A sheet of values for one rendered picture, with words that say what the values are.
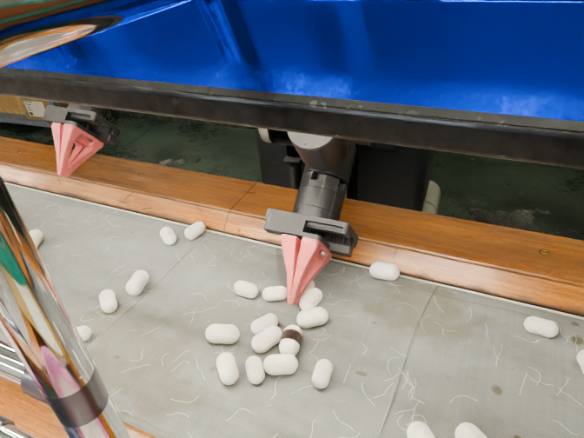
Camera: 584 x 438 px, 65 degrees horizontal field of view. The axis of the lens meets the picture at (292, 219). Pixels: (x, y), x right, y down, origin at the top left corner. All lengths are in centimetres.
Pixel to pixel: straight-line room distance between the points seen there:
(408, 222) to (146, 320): 36
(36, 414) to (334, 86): 41
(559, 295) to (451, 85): 42
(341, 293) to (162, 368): 22
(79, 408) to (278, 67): 18
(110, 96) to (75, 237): 49
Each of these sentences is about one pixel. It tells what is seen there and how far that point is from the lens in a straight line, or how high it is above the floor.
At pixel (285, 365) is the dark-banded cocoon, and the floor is 76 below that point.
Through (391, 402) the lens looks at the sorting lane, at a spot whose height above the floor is 74.
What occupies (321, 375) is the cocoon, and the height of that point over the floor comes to 76.
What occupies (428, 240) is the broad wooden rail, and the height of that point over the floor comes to 76.
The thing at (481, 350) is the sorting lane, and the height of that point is 74.
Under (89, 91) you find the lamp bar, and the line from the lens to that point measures 31.
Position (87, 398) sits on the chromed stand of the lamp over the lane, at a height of 96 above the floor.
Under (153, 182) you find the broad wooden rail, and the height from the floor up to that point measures 76.
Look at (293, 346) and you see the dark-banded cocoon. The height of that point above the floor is 76.
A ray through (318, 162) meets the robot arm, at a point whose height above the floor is 90.
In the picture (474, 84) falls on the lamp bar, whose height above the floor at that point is 107.
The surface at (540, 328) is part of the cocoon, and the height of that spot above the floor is 75.
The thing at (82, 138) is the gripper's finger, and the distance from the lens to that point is 79.
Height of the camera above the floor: 114
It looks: 35 degrees down
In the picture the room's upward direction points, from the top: 5 degrees counter-clockwise
